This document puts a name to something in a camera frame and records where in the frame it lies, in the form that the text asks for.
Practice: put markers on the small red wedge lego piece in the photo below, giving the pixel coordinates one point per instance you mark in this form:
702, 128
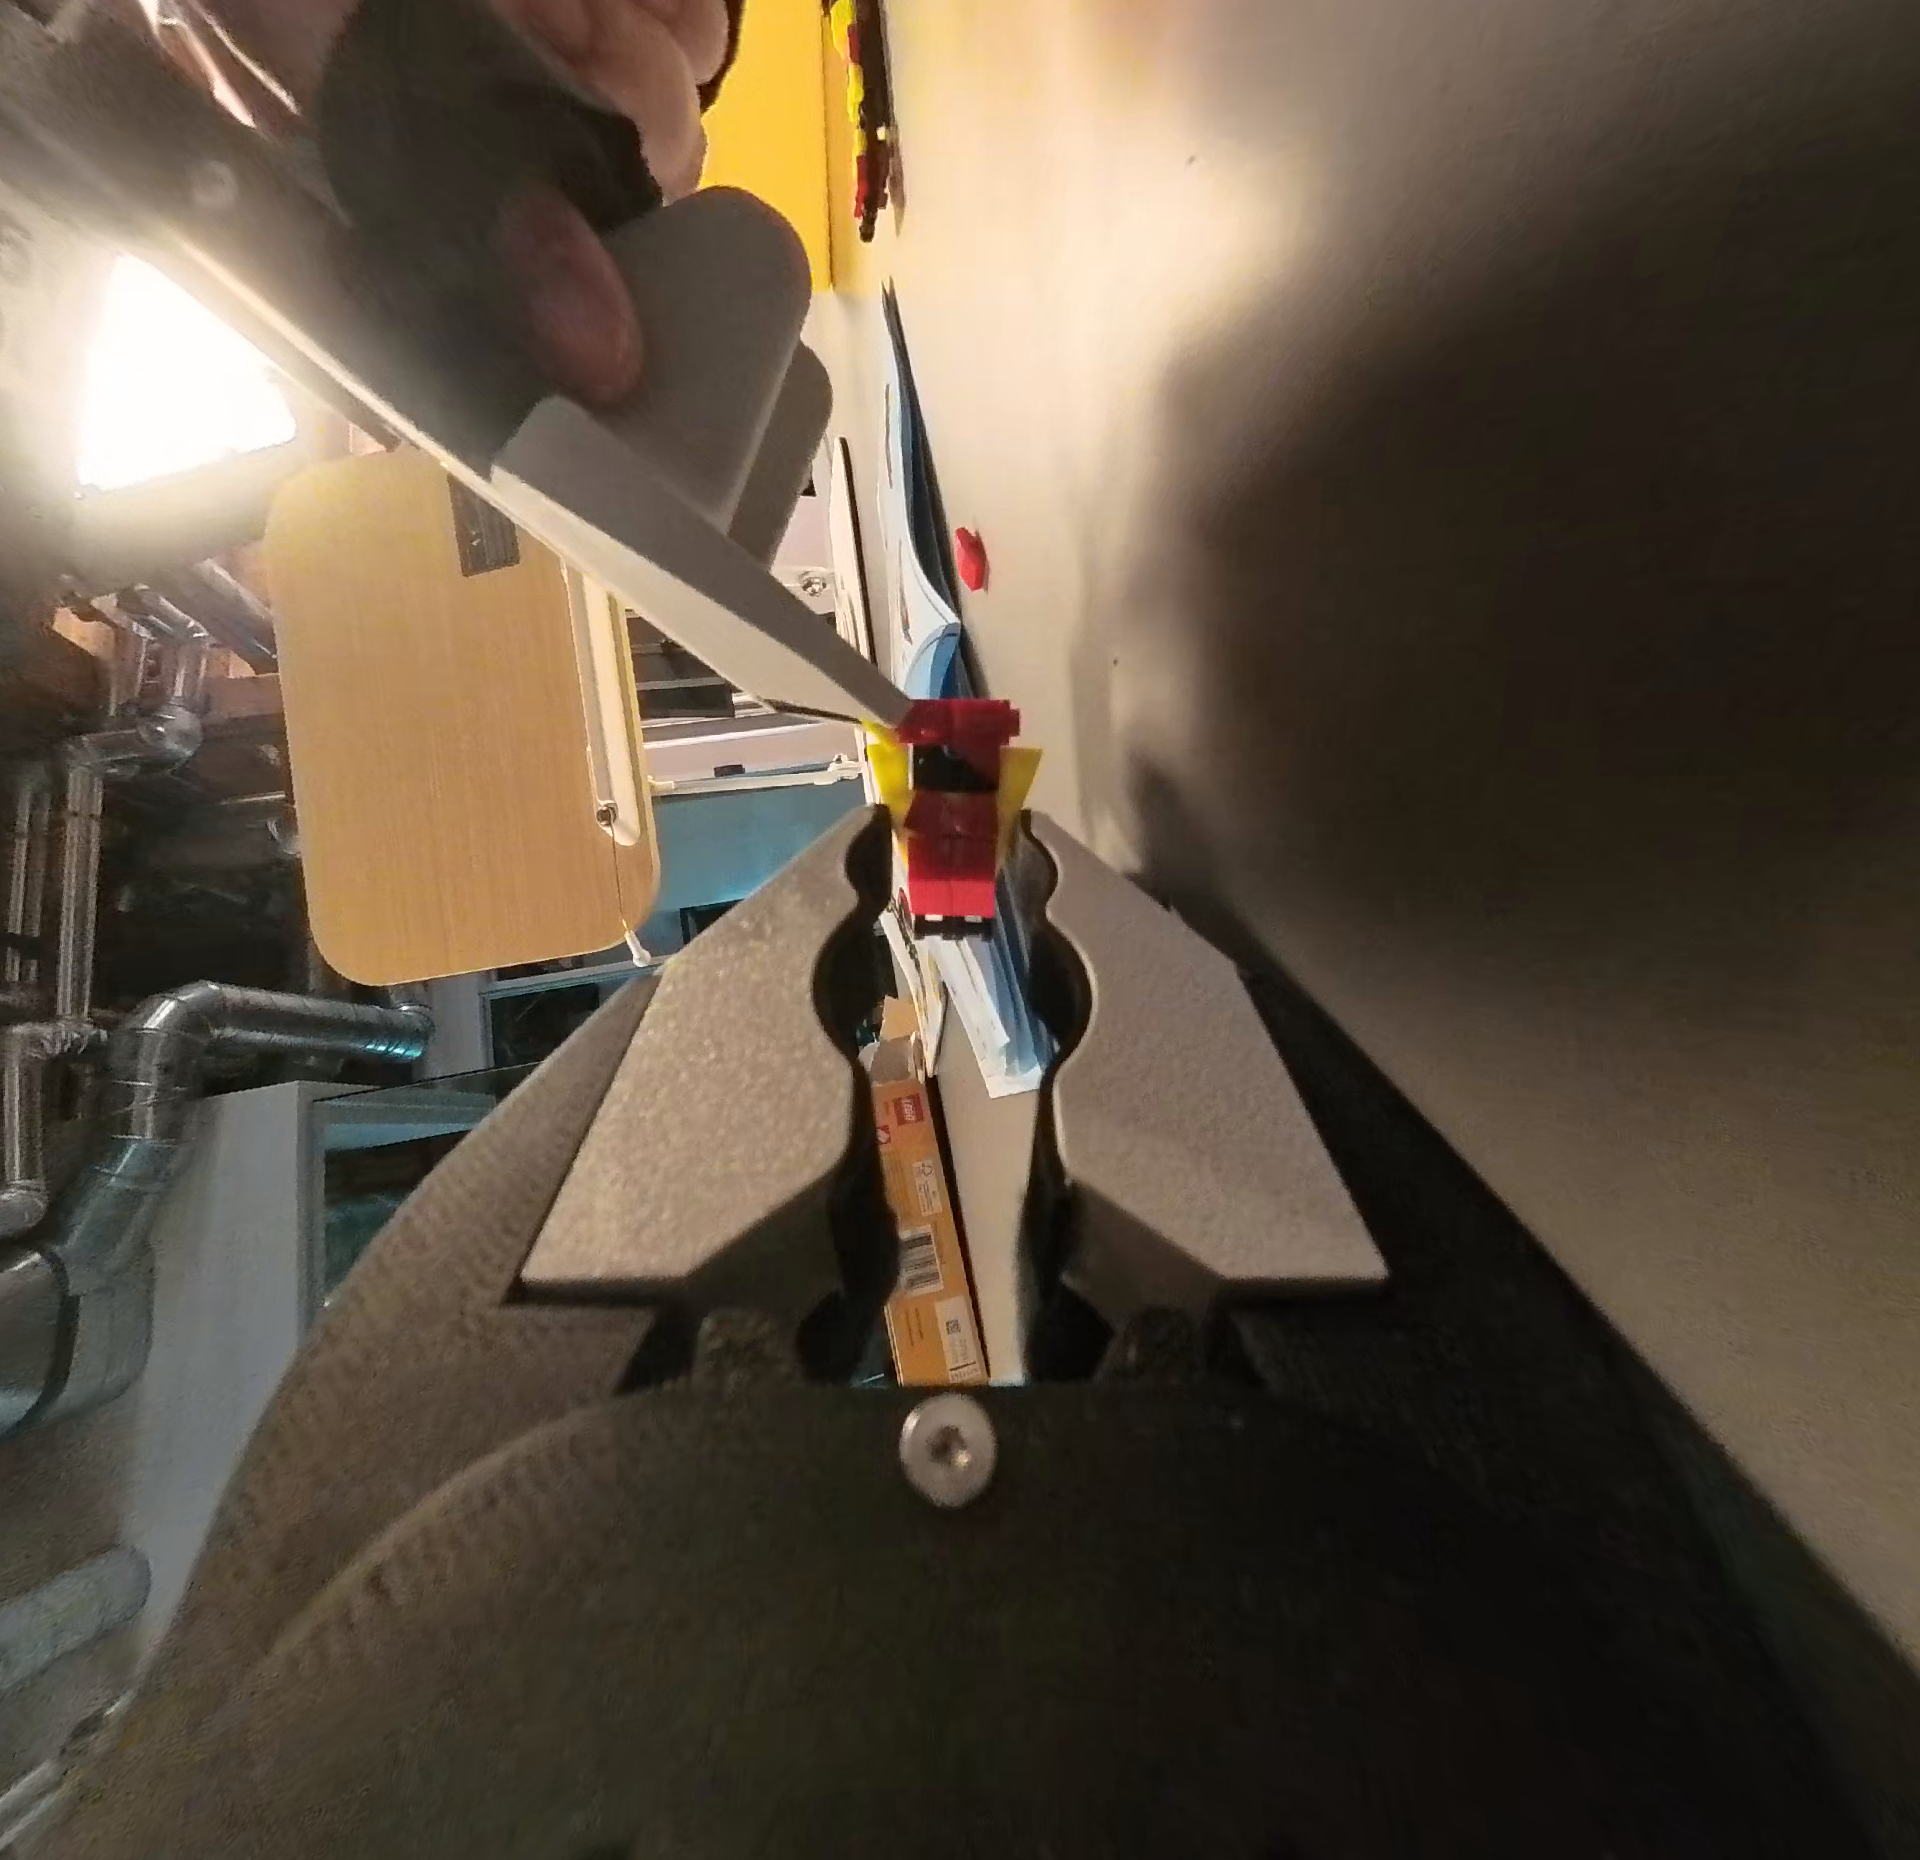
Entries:
973, 559

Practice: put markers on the lego instruction booklet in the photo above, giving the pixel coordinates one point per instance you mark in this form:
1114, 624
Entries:
923, 601

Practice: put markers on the colourful cardboard lego box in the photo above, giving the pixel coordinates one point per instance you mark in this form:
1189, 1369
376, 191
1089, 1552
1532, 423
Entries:
923, 1230

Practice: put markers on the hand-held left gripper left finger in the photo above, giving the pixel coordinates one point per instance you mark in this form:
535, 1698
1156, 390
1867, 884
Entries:
704, 1141

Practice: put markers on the person's right hand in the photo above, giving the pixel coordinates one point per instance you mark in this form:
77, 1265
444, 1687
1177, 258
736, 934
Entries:
600, 15

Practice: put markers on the bright ceiling light panel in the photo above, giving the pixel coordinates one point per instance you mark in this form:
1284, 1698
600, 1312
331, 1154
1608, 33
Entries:
165, 390

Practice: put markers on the silver ventilation ducts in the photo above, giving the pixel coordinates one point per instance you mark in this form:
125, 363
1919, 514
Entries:
150, 1080

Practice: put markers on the yellow plastic bin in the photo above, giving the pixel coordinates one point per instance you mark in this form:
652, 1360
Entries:
764, 135

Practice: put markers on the long red yellow lego assembly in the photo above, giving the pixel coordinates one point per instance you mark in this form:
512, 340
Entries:
871, 121

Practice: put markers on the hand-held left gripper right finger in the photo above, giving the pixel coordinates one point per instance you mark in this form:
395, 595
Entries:
1201, 1141

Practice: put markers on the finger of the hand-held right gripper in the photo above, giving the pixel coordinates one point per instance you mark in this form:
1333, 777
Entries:
675, 570

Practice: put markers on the red yellow lego body assembly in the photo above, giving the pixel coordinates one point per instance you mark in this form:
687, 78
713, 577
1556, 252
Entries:
953, 840

